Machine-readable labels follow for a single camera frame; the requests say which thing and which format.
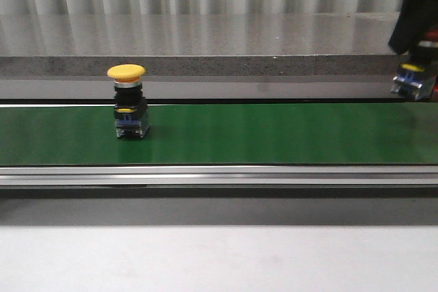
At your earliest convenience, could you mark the aluminium conveyor frame rail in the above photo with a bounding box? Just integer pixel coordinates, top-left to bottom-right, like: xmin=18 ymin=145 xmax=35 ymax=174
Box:
xmin=1 ymin=165 xmax=437 ymax=198

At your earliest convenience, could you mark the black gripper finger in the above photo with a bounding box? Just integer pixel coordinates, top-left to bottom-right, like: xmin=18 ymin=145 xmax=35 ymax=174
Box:
xmin=389 ymin=0 xmax=437 ymax=54

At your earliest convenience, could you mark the grey speckled stone counter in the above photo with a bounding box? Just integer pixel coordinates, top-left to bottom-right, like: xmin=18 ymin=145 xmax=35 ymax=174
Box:
xmin=1 ymin=13 xmax=401 ymax=101

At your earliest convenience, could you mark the green conveyor belt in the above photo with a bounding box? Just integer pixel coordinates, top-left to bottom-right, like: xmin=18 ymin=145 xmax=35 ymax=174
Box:
xmin=1 ymin=103 xmax=437 ymax=166

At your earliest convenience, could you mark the yellow mushroom push button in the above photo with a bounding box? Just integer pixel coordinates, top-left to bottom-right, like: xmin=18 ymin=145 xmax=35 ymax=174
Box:
xmin=107 ymin=64 xmax=150 ymax=139

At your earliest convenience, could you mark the red mushroom push button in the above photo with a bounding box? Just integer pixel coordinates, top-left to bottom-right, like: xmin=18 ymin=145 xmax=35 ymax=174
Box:
xmin=391 ymin=25 xmax=437 ymax=102

